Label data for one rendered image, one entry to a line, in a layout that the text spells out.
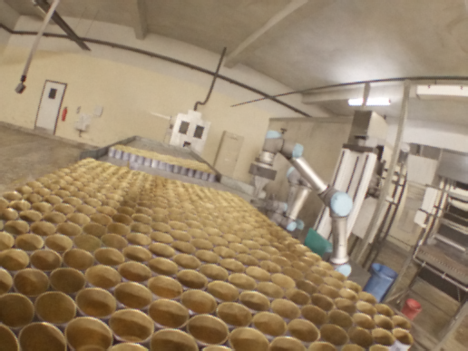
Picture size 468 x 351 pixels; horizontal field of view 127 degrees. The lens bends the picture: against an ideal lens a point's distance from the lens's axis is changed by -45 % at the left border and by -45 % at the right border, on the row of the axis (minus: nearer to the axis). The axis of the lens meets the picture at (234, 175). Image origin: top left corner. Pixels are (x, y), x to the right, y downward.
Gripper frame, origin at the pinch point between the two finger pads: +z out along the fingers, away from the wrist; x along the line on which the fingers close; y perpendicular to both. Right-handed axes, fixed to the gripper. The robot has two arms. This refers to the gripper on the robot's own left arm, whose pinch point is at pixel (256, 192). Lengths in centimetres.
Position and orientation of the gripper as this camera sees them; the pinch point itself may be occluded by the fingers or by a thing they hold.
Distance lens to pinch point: 104.8
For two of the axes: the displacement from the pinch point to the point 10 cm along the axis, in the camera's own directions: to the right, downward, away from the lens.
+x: 9.0, 2.3, 3.8
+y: 3.4, 1.9, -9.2
